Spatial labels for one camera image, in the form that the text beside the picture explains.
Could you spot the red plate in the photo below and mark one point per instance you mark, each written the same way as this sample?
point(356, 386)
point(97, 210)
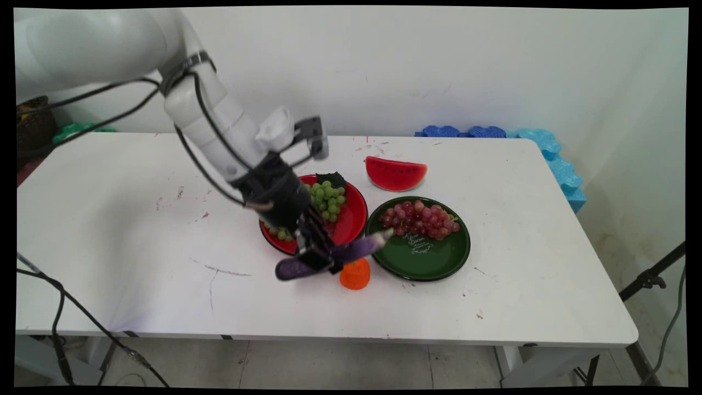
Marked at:
point(351, 216)

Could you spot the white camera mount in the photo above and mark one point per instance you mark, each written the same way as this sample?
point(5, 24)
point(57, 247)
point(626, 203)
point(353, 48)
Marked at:
point(276, 129)

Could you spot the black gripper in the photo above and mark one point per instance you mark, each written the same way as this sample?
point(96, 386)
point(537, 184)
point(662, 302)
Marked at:
point(277, 193)

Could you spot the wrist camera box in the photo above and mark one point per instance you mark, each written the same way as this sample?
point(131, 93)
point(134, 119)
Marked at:
point(313, 136)

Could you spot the light blue foam mat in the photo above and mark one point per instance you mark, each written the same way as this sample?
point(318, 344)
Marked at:
point(562, 170)

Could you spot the orange toy persimmon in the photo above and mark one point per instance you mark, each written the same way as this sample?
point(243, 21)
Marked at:
point(356, 277)

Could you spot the dark woven basket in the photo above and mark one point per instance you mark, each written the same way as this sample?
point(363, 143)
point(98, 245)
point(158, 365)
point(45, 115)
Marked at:
point(34, 123)

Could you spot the green grape bunch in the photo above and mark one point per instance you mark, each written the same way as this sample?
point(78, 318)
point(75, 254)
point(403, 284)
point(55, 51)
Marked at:
point(328, 200)

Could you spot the green foam mat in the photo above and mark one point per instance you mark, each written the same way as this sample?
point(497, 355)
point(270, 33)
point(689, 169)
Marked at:
point(77, 130)

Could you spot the red watermelon slice toy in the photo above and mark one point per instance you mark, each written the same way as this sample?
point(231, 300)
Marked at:
point(395, 175)

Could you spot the black tripod stand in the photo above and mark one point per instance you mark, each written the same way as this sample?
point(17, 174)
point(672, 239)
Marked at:
point(650, 277)

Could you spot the dark green plate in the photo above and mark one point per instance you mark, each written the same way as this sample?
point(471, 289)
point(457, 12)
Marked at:
point(419, 249)

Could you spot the dark blue foam mat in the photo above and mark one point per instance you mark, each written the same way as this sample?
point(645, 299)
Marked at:
point(485, 131)
point(440, 131)

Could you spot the dark green grape leaf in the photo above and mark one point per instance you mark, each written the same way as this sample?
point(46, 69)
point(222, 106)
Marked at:
point(332, 179)

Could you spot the red grape bunch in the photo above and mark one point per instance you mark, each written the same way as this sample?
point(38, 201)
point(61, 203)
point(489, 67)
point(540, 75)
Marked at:
point(419, 219)

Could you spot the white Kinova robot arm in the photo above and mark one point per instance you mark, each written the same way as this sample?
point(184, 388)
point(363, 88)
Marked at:
point(137, 66)

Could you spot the white table leg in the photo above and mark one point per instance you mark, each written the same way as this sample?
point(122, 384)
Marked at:
point(526, 365)
point(101, 354)

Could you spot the purple toy eggplant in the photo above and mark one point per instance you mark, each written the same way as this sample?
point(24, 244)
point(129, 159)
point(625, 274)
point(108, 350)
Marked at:
point(359, 248)

